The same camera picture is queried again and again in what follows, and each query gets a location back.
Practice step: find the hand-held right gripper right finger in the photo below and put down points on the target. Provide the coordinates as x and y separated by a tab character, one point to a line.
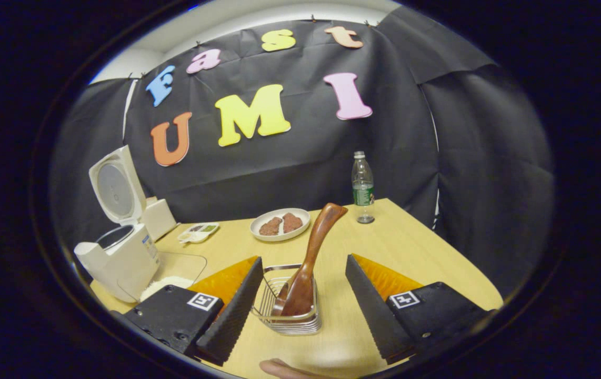
374	316

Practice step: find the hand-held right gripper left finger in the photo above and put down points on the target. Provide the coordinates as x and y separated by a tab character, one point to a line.
232	316

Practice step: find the brown wooden spoon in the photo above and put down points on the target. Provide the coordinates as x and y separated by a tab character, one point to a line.
311	252

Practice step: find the white rice cooker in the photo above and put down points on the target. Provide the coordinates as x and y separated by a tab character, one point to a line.
127	263

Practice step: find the small white divided dish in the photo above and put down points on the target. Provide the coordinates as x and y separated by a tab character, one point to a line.
199	232

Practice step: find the white round plate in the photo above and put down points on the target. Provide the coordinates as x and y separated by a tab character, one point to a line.
279	238

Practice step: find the brown meat piece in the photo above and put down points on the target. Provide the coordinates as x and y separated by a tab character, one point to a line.
270	226
292	222

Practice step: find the white toaster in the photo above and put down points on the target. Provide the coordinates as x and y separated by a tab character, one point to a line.
161	218

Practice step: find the clear plastic water bottle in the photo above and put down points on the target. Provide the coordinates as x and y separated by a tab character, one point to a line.
363	195

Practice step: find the black backdrop cloth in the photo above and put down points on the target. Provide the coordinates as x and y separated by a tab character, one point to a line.
306	168

